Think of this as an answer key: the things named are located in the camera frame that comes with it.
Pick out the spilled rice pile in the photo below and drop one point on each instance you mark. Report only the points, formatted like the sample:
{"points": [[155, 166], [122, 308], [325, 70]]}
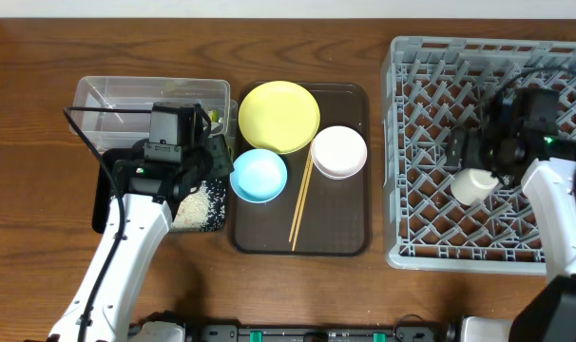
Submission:
{"points": [[193, 211]]}

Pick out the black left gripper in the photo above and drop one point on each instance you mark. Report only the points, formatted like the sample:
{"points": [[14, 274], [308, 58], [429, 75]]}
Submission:
{"points": [[220, 155]]}

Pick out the brown serving tray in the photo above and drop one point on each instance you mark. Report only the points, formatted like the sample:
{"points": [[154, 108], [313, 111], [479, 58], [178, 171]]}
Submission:
{"points": [[336, 220]]}

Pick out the clear plastic bin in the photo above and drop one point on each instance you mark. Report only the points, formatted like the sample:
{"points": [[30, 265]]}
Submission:
{"points": [[123, 104]]}

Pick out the light blue bowl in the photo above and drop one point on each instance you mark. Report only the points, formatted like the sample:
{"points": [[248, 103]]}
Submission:
{"points": [[259, 176]]}

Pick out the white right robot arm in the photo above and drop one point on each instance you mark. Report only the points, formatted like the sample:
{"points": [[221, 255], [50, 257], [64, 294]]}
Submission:
{"points": [[544, 164]]}

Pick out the black rectangular tray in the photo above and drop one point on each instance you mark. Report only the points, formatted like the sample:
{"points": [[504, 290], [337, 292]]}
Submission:
{"points": [[216, 216]]}

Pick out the right wooden chopstick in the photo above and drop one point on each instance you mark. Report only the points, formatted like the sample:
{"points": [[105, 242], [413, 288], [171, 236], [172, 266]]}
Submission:
{"points": [[303, 209]]}

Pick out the green orange snack wrapper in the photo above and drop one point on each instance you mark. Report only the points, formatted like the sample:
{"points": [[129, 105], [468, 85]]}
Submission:
{"points": [[214, 118]]}

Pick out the left wooden chopstick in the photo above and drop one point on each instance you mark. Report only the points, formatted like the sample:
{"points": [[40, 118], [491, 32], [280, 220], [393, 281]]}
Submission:
{"points": [[300, 199]]}

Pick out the yellow plate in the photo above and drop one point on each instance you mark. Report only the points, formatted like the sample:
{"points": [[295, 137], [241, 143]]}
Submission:
{"points": [[280, 116]]}

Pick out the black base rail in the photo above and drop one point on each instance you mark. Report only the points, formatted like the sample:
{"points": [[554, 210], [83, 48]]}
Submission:
{"points": [[168, 326]]}

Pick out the pink bowl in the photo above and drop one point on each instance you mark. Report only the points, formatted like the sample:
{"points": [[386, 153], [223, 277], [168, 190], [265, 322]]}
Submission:
{"points": [[339, 152]]}

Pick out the grey dishwasher rack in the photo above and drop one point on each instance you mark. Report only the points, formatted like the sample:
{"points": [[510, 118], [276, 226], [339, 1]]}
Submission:
{"points": [[429, 86]]}

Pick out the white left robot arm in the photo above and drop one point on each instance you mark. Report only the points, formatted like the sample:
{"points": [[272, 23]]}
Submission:
{"points": [[133, 227]]}

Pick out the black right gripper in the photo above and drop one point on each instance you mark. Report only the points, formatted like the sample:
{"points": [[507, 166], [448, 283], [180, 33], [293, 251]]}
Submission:
{"points": [[457, 149]]}

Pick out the wooden chopstick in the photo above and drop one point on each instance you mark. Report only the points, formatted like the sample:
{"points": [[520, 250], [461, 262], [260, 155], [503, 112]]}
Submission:
{"points": [[303, 209], [300, 199]]}

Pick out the pale green cup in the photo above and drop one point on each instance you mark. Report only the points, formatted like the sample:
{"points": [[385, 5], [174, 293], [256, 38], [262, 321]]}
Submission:
{"points": [[472, 185]]}

